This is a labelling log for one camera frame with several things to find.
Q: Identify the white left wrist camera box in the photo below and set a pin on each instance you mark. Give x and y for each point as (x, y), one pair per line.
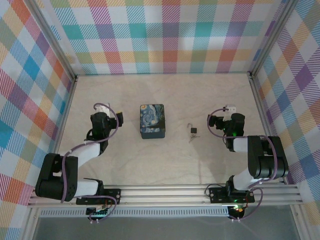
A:
(103, 108)

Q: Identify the aluminium frame post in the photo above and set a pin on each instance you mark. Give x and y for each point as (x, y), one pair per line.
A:
(50, 37)
(272, 35)

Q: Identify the right controller circuit board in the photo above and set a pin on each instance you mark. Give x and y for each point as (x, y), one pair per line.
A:
(237, 209)

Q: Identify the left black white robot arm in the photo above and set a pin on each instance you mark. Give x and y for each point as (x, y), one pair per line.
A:
(52, 182)

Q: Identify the small silver keys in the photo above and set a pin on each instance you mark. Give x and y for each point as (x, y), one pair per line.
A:
(193, 137)

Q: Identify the left controller circuit board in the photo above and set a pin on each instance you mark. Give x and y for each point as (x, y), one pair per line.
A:
(98, 212)

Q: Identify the aluminium side rail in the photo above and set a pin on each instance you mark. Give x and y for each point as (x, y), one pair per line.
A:
(71, 100)
(261, 107)

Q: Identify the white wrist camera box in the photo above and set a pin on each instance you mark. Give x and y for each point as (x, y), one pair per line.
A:
(230, 110)
(103, 108)

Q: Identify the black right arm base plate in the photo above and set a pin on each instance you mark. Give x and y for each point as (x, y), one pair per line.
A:
(217, 195)

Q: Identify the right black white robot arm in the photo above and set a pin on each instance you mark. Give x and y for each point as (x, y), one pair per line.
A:
(265, 160)

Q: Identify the controller circuit board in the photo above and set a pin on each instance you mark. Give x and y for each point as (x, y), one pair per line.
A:
(98, 212)
(237, 209)

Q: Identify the starry night print box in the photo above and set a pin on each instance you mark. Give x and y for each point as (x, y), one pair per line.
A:
(152, 120)

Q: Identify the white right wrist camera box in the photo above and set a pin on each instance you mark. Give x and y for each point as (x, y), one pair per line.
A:
(230, 110)

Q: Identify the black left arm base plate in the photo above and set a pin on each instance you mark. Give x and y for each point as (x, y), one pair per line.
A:
(115, 196)

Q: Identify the aluminium mounting rail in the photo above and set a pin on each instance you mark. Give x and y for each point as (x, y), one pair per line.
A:
(162, 196)

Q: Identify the small black padlock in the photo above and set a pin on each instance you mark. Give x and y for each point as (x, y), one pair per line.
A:
(193, 130)

